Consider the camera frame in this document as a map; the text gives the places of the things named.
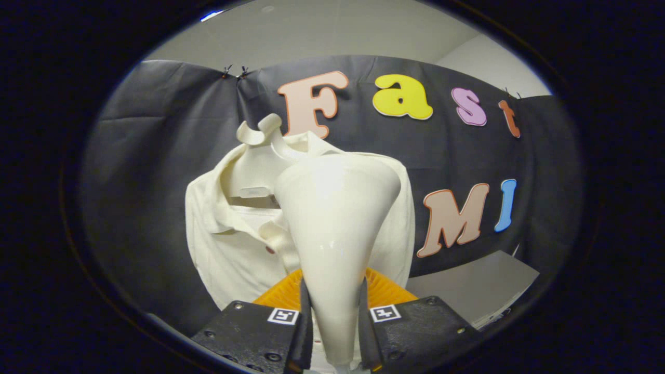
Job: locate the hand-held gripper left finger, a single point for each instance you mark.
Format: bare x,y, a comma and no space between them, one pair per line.
306,332

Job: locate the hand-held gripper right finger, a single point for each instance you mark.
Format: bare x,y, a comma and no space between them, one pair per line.
366,337

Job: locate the cream button-up shirt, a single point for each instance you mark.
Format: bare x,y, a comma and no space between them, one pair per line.
234,249

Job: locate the white garment steamer head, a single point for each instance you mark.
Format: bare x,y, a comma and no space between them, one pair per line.
337,223

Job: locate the white clothes hanger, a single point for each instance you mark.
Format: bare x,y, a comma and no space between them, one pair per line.
254,166

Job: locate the grey and white cabinet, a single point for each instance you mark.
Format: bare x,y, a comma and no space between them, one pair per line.
478,285

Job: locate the black backdrop cloth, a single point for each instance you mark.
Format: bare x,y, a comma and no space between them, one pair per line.
150,182

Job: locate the ceiling light strip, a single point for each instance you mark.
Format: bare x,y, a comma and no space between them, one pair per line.
211,15

